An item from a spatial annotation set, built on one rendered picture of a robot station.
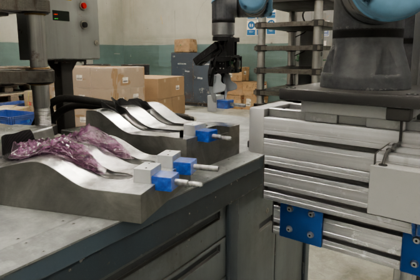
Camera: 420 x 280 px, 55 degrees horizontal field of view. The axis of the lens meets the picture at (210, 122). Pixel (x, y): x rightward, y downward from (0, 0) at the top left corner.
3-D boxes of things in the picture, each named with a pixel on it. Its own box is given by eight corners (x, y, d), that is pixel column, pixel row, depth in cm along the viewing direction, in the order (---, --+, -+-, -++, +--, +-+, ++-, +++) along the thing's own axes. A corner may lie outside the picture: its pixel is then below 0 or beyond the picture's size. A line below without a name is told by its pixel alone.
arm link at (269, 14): (272, 15, 119) (235, 16, 121) (272, 19, 130) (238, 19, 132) (272, -12, 118) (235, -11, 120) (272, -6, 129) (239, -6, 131)
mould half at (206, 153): (239, 153, 121) (239, 109, 118) (187, 174, 100) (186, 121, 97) (122, 134, 148) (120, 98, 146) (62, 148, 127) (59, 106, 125)
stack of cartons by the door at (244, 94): (268, 109, 799) (269, 67, 785) (261, 110, 772) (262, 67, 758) (231, 105, 845) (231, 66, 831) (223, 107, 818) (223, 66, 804)
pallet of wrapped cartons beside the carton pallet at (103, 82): (152, 134, 553) (150, 65, 538) (111, 145, 485) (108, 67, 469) (87, 126, 612) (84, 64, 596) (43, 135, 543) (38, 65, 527)
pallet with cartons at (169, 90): (185, 121, 651) (184, 76, 638) (158, 130, 577) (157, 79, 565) (125, 117, 700) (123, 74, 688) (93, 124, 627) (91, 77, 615)
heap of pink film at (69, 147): (139, 155, 94) (138, 123, 93) (97, 178, 78) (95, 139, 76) (47, 148, 102) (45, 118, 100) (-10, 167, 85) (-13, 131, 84)
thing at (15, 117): (42, 131, 464) (41, 112, 460) (11, 137, 428) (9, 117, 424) (7, 127, 490) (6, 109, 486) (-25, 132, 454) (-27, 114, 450)
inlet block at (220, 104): (249, 112, 131) (249, 96, 130) (240, 114, 127) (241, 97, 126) (215, 109, 139) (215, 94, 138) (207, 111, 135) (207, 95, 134)
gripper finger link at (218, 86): (222, 102, 127) (225, 73, 127) (206, 100, 130) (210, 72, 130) (227, 103, 129) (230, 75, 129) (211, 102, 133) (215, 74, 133)
